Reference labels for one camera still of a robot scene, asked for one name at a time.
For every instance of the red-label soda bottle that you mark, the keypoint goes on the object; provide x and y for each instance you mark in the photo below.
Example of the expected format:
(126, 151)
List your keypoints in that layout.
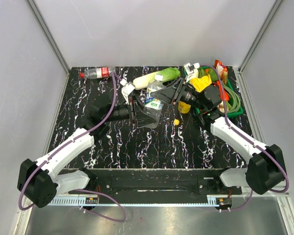
(97, 73)

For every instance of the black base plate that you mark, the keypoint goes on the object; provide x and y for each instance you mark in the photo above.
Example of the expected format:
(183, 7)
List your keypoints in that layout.
(160, 186)

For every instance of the toy orange carrot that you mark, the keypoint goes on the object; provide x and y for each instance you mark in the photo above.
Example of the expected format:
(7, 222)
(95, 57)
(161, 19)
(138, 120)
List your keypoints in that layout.
(226, 98)

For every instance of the green plastic basket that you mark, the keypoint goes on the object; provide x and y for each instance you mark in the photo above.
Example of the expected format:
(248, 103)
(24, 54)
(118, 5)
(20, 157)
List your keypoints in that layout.
(224, 80)

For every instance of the yellow bottle cap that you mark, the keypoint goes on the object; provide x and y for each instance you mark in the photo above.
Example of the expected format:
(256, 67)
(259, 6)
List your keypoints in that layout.
(176, 121)

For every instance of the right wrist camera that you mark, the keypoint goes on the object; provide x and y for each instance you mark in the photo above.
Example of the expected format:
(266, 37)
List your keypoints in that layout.
(191, 71)

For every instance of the toy napa cabbage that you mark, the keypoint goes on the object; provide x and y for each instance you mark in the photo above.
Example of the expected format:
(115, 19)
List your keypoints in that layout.
(167, 74)

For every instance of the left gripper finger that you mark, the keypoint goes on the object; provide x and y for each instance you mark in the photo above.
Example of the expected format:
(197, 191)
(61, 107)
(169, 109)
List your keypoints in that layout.
(138, 108)
(145, 121)

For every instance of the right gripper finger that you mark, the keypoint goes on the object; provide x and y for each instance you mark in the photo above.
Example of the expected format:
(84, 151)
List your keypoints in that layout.
(166, 95)
(175, 84)

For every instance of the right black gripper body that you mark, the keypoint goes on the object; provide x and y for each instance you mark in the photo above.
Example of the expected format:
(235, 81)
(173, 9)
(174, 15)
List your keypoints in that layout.
(190, 95)

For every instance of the toy green beans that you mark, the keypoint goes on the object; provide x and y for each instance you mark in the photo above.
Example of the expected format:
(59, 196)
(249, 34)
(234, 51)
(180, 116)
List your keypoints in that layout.
(234, 104)

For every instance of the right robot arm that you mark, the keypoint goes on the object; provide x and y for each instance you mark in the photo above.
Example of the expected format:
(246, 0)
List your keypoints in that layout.
(265, 164)

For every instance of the clear blue-cap water bottle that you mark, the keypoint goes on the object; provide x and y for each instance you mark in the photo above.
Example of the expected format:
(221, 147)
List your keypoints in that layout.
(153, 107)

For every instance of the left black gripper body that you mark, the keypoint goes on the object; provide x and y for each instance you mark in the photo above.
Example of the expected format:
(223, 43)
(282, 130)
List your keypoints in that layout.
(132, 114)

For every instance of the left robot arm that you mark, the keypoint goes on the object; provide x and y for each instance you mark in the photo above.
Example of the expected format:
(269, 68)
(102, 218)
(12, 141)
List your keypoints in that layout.
(40, 180)

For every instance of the yellow juice bottle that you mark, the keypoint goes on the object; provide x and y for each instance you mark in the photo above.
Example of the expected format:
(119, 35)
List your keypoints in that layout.
(183, 107)

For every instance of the red snack packet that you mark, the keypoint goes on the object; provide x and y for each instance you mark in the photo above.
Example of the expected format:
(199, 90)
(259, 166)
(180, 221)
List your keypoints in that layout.
(221, 68)

